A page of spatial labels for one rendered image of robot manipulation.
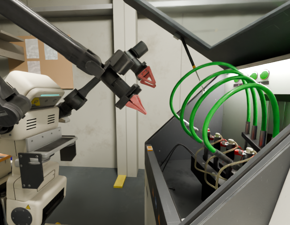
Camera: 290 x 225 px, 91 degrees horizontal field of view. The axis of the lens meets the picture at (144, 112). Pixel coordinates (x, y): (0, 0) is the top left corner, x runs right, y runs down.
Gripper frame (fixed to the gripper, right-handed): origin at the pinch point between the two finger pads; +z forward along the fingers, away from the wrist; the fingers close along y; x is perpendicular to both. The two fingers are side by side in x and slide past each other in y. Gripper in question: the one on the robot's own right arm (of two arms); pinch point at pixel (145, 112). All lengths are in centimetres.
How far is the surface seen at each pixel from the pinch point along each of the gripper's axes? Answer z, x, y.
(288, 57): 24, 15, 51
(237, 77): 13.6, 2.7, 29.7
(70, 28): -178, 170, -25
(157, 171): 22.0, 9.1, -17.0
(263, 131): 34.7, 5.4, 24.1
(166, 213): 25.1, -12.7, -13.8
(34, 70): -179, 161, -115
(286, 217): 37.1, -18.6, 9.5
